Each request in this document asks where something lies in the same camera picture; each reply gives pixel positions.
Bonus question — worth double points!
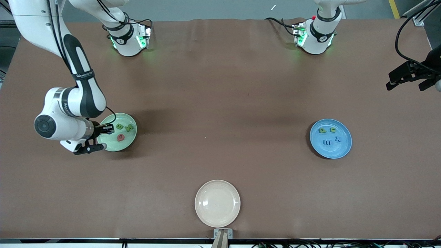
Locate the blue round plate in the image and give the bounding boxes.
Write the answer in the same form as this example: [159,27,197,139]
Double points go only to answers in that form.
[310,118,352,159]

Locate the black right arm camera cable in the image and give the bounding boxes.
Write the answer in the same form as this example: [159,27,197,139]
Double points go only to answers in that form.
[47,0,117,126]

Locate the yellow floor tape strip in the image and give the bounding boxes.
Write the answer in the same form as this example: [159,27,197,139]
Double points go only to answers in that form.
[389,0,401,19]

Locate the brown table cover mat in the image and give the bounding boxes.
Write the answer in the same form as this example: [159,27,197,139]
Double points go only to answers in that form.
[0,18,441,240]

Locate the light green round plate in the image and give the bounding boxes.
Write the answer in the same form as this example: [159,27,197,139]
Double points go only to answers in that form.
[96,113,137,152]

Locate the black left base cable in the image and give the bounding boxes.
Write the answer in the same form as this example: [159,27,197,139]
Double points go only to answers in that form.
[265,17,297,37]

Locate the aluminium frame profile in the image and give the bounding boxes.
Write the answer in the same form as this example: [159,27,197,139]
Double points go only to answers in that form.
[401,0,441,27]

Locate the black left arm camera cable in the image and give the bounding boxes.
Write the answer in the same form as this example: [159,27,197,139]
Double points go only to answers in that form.
[395,0,441,66]

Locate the black right base cables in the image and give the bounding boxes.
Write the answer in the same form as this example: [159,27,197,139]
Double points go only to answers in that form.
[96,0,153,30]

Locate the beige round plate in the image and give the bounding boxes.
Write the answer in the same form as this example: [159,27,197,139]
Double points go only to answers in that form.
[195,179,241,228]

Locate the black cable bundle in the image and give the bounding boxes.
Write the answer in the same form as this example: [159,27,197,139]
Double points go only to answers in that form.
[251,239,441,248]

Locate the grey base connector bracket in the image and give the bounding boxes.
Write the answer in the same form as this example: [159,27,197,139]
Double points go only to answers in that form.
[136,26,152,49]
[292,22,307,47]

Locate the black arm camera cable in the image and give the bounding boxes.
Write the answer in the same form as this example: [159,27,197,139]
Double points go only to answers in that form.
[47,0,117,126]
[395,0,441,66]

